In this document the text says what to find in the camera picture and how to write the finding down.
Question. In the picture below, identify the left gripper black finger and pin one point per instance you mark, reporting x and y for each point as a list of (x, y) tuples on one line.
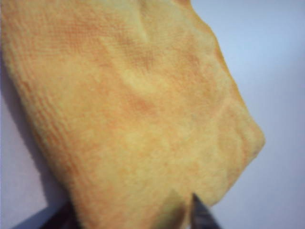
[(202, 217)]

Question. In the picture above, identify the yellow microfibre rag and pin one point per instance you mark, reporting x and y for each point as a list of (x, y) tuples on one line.
[(133, 107)]

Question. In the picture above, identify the grey closed laptop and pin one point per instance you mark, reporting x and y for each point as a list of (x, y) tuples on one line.
[(47, 219)]

